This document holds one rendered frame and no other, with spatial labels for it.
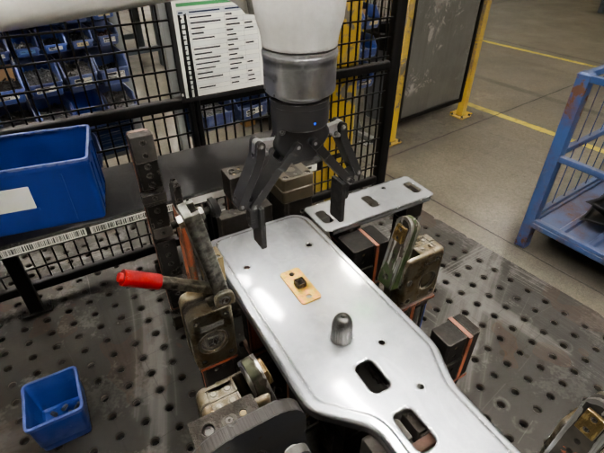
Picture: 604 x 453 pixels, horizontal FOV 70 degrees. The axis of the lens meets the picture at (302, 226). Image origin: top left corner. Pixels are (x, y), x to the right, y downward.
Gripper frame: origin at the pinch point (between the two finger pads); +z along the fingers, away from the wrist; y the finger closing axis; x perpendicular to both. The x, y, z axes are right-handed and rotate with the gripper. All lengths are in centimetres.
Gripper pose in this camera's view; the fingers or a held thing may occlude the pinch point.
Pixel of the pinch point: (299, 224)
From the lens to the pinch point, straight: 66.5
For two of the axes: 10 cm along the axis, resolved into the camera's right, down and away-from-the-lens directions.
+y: -8.7, 2.9, -4.0
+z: 0.0, 8.0, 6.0
